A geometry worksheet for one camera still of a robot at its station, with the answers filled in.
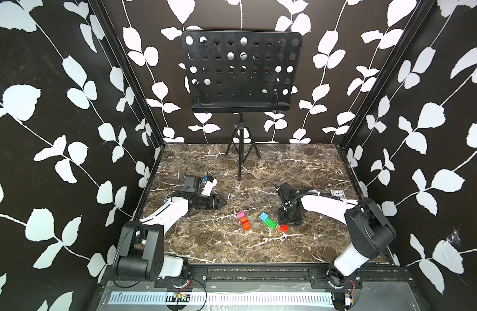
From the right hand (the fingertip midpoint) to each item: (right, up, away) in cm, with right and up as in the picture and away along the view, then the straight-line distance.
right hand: (280, 221), depth 88 cm
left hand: (-27, +10, -1) cm, 29 cm away
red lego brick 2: (+1, -3, -2) cm, 4 cm away
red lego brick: (-16, -1, -2) cm, 16 cm away
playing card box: (+32, +11, +10) cm, 36 cm away
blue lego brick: (-8, +2, -1) cm, 8 cm away
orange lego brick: (-17, +1, 0) cm, 17 cm away
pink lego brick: (-18, +3, 0) cm, 19 cm away
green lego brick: (-5, -1, -1) cm, 5 cm away
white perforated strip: (-23, -23, -18) cm, 38 cm away
